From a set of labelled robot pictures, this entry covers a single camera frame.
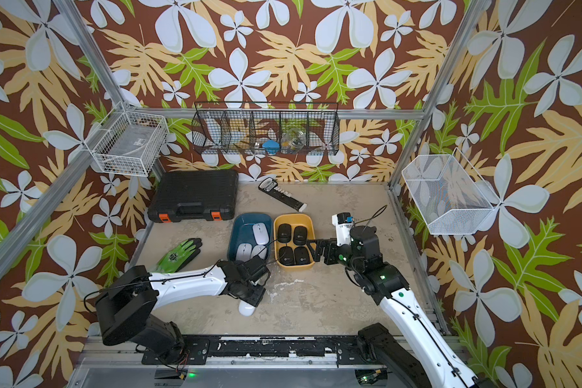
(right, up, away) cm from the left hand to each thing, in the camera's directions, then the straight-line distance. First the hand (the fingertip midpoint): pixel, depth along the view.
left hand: (258, 294), depth 86 cm
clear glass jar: (+13, +58, +11) cm, 61 cm away
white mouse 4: (-4, -4, -4) cm, 7 cm away
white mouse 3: (-2, +14, +10) cm, 18 cm away
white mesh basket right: (+65, +36, -5) cm, 75 cm away
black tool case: (-31, +37, +18) cm, 51 cm away
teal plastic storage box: (-9, +21, +16) cm, 28 cm away
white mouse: (-1, +20, +13) cm, 24 cm away
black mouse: (+9, +21, +13) cm, 26 cm away
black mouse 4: (+16, +12, +7) cm, 21 cm away
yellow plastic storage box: (+13, +26, +14) cm, 32 cm away
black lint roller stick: (+1, +42, +33) cm, 53 cm away
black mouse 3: (+10, +12, +8) cm, 17 cm away
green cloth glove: (-33, +11, +7) cm, 36 cm away
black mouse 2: (+16, +20, +13) cm, 28 cm away
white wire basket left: (-47, +55, 0) cm, 72 cm away
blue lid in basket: (+4, +55, +7) cm, 56 cm away
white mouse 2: (-7, +14, +8) cm, 17 cm away
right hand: (+20, +21, -12) cm, 31 cm away
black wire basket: (-6, +64, +13) cm, 66 cm away
